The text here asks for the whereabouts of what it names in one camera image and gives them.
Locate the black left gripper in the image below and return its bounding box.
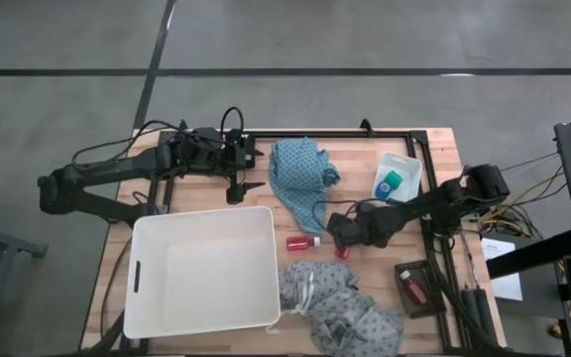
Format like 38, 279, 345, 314
185, 127, 266, 205

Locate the teal star-patterned gown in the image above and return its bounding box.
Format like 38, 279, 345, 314
268, 137, 341, 236

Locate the grey striped patterned gown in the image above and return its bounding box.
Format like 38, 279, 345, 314
264, 261, 405, 357

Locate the small white plastic bin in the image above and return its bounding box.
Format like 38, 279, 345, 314
372, 151, 423, 203

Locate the black first aid kit pouch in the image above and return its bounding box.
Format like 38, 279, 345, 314
244, 134, 258, 170

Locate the dark grey shallow tray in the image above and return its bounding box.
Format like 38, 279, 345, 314
394, 260, 448, 320

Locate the white woven plastic basket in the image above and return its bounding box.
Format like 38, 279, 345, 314
123, 204, 282, 340

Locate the black cylindrical tool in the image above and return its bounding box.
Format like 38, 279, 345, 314
474, 288, 495, 341
460, 290, 478, 338

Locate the white paper sheet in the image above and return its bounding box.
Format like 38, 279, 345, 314
481, 236, 523, 302

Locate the black stand beam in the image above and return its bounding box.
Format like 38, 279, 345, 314
486, 227, 571, 280

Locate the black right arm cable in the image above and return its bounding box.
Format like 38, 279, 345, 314
310, 197, 366, 234

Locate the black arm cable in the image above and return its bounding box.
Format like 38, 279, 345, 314
310, 197, 366, 234
70, 106, 245, 173

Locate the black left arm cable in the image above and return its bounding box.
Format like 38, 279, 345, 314
70, 106, 245, 173

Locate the black aluminium table frame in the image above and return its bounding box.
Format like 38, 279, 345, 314
81, 129, 505, 357

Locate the yellow cable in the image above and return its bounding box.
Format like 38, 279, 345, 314
478, 166, 567, 237

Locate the thin grey cable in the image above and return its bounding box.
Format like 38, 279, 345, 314
501, 151, 559, 173

